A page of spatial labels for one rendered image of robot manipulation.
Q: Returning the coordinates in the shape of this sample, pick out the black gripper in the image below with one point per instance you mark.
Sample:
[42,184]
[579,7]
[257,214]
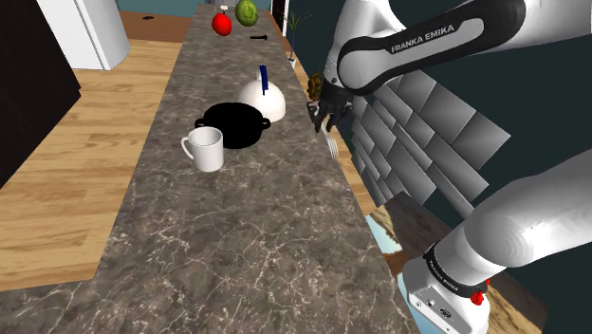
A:
[335,97]

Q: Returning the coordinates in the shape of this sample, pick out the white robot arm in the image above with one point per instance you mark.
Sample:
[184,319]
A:
[518,231]

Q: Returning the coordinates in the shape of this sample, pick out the silver fork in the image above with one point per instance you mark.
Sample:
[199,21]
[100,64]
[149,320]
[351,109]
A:
[331,144]

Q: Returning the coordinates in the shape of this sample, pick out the brown lumpy object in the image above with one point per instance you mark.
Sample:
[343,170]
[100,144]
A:
[315,85]

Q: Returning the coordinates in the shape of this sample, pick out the green plant in white pot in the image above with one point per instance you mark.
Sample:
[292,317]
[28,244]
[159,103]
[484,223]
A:
[292,46]

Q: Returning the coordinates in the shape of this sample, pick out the black pot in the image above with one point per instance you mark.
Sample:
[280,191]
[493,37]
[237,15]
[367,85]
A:
[233,125]

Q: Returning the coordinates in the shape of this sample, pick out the black pen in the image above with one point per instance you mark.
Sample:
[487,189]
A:
[259,37]

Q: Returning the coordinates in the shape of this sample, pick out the white mug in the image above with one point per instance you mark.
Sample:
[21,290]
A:
[209,150]

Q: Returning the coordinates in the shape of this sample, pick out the green round fruit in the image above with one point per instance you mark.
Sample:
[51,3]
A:
[246,12]

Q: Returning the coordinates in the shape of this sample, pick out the red apple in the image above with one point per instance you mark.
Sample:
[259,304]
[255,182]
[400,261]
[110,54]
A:
[222,24]

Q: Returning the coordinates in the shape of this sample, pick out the white refrigerator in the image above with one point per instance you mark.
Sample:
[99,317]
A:
[92,32]

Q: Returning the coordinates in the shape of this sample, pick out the dark cabinet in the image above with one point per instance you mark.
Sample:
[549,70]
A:
[32,83]

